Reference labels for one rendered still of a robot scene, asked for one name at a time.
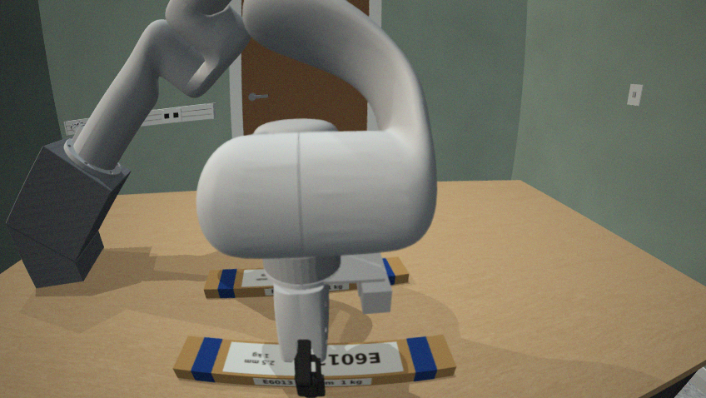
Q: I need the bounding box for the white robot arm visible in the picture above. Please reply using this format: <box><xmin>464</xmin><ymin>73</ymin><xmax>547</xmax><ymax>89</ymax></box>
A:
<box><xmin>64</xmin><ymin>0</ymin><xmax>437</xmax><ymax>314</ymax></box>

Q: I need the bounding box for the cardboard welding electrode pack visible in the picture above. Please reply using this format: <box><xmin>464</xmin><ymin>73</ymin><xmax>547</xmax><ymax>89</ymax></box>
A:
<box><xmin>204</xmin><ymin>256</ymin><xmax>409</xmax><ymax>298</ymax></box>

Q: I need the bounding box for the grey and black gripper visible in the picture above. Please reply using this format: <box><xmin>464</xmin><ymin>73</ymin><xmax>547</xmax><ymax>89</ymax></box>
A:
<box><xmin>264</xmin><ymin>269</ymin><xmax>337</xmax><ymax>398</ymax></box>

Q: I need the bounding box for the tan cardboard pack with blue bands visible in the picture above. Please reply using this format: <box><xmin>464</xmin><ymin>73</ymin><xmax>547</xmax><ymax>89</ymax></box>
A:
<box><xmin>173</xmin><ymin>335</ymin><xmax>456</xmax><ymax>387</ymax></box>

